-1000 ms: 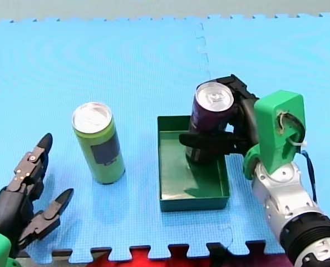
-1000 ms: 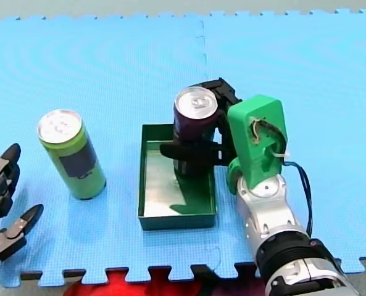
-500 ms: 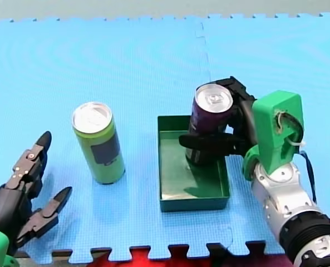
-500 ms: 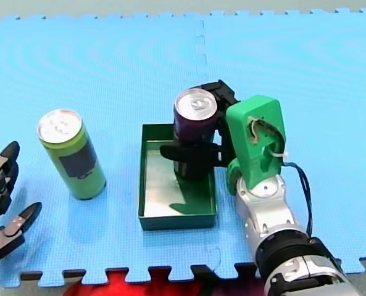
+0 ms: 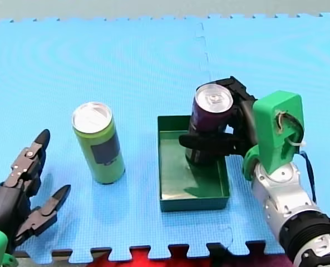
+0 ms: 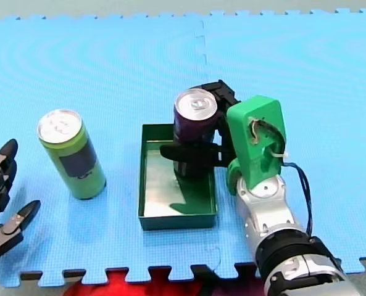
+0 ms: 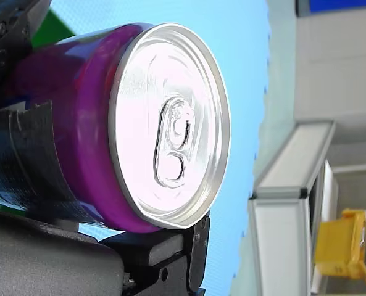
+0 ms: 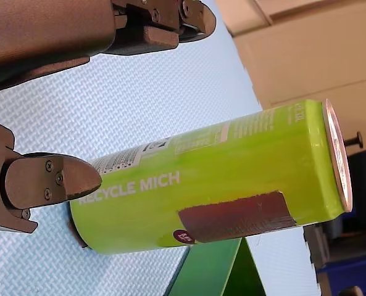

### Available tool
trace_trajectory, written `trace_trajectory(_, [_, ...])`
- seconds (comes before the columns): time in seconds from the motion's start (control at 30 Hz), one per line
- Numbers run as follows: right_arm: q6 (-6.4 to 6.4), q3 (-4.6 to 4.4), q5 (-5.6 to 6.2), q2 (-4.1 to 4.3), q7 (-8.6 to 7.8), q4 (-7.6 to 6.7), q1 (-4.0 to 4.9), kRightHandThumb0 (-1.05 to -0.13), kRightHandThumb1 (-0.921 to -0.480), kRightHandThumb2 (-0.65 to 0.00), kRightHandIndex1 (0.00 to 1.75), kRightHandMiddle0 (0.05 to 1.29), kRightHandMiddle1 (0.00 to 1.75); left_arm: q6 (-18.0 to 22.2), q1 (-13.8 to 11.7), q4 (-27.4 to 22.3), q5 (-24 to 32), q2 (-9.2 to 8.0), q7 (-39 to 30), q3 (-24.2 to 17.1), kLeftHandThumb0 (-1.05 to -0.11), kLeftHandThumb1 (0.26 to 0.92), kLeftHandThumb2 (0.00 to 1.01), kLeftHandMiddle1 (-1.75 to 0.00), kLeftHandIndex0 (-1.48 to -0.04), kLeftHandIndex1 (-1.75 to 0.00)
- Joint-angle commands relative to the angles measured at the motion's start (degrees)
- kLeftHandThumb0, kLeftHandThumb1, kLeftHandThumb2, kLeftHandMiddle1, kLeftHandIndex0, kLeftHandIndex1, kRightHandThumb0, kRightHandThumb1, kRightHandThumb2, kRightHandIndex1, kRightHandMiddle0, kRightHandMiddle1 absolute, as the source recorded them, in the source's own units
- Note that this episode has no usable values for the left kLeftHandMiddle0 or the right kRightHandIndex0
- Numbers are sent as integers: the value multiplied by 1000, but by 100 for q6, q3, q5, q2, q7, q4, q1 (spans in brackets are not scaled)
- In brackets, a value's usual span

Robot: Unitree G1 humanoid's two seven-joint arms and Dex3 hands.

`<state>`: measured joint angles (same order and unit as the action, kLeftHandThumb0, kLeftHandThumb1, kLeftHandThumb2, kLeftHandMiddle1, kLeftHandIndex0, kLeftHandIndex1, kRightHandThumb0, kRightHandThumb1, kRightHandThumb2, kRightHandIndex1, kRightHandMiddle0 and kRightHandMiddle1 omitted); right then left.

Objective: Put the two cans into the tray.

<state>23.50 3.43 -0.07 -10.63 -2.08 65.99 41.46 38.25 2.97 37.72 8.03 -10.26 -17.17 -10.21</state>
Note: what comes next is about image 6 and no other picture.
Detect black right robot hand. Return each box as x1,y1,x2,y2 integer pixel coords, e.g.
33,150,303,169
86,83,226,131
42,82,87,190
159,79,242,169

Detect shallow green tray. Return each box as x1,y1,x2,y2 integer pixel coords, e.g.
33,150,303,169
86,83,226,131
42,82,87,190
137,123,218,231

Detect dark purple drink can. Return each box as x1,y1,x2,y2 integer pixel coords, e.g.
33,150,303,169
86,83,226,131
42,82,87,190
172,88,218,178

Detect green drink can dark band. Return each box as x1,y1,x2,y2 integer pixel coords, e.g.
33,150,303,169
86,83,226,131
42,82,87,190
36,109,107,201

